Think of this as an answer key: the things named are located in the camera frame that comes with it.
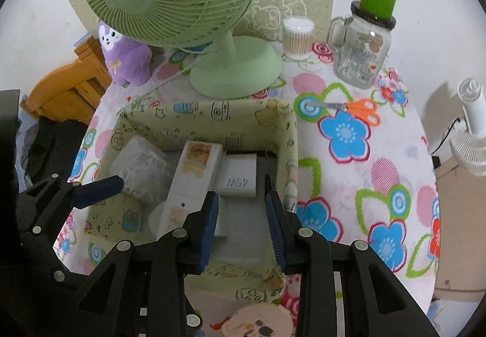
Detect white power strip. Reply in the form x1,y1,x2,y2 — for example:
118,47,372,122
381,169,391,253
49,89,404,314
157,141,224,243

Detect glass jar mug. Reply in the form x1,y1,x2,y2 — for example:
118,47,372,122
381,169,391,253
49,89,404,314
327,1,396,89

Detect orange scissors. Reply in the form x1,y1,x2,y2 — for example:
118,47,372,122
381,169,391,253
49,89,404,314
304,98,380,127

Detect white charger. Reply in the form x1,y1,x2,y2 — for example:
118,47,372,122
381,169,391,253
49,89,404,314
217,155,259,199

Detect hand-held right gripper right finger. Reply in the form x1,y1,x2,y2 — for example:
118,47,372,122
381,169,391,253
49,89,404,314
265,174,437,337

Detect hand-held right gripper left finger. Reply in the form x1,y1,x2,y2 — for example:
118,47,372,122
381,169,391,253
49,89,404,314
76,191,221,337

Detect cotton swab box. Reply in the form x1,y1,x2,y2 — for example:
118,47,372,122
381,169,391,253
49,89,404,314
282,17,315,60

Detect beige wooden cabinet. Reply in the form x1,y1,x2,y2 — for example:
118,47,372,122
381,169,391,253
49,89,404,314
433,158,486,303

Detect white floor fan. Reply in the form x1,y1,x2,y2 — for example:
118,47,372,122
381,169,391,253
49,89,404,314
449,78,486,174

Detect wooden chair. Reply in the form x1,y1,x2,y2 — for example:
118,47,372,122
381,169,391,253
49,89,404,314
21,35,115,123

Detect purple plush bunny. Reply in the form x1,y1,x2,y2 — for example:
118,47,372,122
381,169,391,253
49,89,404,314
98,19,152,86

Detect floral tablecloth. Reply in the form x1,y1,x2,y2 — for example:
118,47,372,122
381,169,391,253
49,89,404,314
53,39,441,337

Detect clear plastic bag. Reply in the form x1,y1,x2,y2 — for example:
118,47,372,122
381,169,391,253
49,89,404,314
110,136,173,205

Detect black fan cable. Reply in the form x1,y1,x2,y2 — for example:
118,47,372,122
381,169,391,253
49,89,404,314
431,120,462,155

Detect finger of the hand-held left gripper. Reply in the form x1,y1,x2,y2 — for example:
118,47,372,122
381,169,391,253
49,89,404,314
15,175,126,284

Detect black clothing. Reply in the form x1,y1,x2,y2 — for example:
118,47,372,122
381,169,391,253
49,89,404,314
19,119,92,193

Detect white fan power cord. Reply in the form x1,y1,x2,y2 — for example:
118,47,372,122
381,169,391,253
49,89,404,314
129,52,200,102

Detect yellow cartoon storage box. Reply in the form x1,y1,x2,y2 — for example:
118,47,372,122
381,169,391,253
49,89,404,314
81,98,299,301

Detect beige cartoon face item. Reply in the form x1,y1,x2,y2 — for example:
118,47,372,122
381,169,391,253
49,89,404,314
220,305,295,337

